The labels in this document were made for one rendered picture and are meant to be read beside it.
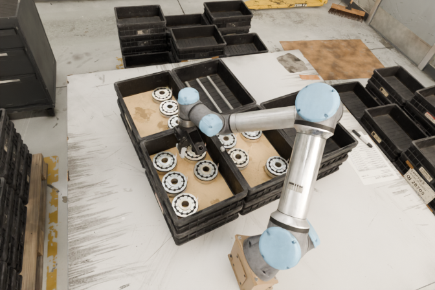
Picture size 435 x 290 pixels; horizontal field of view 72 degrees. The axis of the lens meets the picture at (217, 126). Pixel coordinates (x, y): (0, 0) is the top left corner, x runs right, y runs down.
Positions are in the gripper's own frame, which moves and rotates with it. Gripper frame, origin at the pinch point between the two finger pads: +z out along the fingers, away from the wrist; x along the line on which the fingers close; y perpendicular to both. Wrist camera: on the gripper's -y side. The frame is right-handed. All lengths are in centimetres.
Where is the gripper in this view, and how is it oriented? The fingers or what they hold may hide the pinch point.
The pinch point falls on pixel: (188, 155)
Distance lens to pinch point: 134.1
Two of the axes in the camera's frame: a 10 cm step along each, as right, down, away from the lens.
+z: -1.0, 6.6, 7.4
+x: -8.4, 3.4, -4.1
